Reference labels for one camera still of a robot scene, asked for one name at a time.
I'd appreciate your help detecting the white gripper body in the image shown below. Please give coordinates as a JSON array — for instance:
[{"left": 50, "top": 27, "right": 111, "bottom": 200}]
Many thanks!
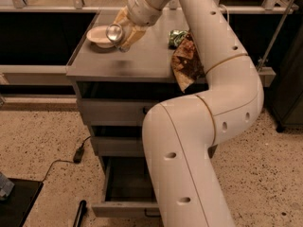
[{"left": 127, "top": 0, "right": 162, "bottom": 26}]

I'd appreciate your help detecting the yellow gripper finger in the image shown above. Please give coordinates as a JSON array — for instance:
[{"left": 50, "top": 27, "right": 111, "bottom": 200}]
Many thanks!
[
  {"left": 120, "top": 26, "right": 147, "bottom": 51},
  {"left": 114, "top": 7, "right": 133, "bottom": 32}
]

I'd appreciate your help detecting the redbull can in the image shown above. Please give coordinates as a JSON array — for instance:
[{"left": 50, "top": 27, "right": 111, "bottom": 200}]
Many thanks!
[{"left": 105, "top": 24, "right": 129, "bottom": 53}]

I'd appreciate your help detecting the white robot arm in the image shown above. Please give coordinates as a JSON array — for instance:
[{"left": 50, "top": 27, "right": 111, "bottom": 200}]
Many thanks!
[{"left": 115, "top": 0, "right": 264, "bottom": 227}]

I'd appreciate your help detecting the grey drawer cabinet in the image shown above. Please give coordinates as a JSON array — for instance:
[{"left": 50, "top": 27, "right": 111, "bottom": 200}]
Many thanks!
[{"left": 65, "top": 9, "right": 244, "bottom": 163}]

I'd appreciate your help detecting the grey top drawer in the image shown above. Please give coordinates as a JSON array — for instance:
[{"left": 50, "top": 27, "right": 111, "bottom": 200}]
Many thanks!
[{"left": 76, "top": 81, "right": 209, "bottom": 127}]

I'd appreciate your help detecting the grey drawer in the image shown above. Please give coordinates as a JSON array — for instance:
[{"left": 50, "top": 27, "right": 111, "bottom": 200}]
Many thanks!
[
  {"left": 88, "top": 126, "right": 144, "bottom": 157},
  {"left": 92, "top": 157, "right": 161, "bottom": 218},
  {"left": 76, "top": 81, "right": 209, "bottom": 127}
]

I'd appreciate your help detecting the grey middle drawer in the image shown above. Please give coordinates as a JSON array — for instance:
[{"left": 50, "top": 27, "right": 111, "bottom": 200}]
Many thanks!
[{"left": 88, "top": 126, "right": 144, "bottom": 157}]

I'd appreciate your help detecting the grey bottom drawer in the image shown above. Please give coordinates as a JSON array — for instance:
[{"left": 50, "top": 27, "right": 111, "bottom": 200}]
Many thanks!
[{"left": 92, "top": 157, "right": 161, "bottom": 218}]

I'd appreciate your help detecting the white bowl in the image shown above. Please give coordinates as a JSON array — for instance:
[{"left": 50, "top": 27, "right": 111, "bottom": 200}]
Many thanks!
[{"left": 86, "top": 26, "right": 114, "bottom": 48}]

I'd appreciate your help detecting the green crumpled snack bag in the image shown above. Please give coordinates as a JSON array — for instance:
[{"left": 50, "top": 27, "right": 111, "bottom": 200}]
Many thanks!
[{"left": 169, "top": 29, "right": 187, "bottom": 47}]

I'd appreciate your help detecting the brown chip bag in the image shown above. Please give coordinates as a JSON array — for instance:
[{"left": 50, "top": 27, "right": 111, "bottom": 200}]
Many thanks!
[{"left": 170, "top": 32, "right": 205, "bottom": 92}]

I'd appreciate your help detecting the metal diagonal pole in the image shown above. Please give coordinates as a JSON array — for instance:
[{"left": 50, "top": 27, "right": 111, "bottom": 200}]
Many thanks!
[{"left": 255, "top": 0, "right": 302, "bottom": 74}]

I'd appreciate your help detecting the dark cabinet at right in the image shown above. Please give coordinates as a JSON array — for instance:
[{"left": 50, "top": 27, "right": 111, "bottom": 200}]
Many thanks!
[{"left": 266, "top": 26, "right": 303, "bottom": 132}]

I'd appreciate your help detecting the blue grey object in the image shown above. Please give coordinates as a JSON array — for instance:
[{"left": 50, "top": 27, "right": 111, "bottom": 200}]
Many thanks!
[{"left": 0, "top": 172, "right": 15, "bottom": 201}]

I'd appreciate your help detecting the white cable on counter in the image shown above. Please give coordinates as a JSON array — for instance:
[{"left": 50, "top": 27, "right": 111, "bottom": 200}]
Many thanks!
[{"left": 217, "top": 4, "right": 231, "bottom": 26}]

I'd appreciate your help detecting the black power adapter with cable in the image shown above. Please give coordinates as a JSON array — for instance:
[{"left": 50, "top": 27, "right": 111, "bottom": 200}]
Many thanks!
[{"left": 41, "top": 136, "right": 90, "bottom": 182}]

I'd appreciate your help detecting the black cylindrical handle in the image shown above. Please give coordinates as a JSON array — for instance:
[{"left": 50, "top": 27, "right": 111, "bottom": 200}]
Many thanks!
[{"left": 73, "top": 200, "right": 87, "bottom": 227}]

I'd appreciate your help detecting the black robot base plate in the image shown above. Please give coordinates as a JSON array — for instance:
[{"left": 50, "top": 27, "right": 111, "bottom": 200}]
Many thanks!
[{"left": 0, "top": 178, "right": 44, "bottom": 227}]

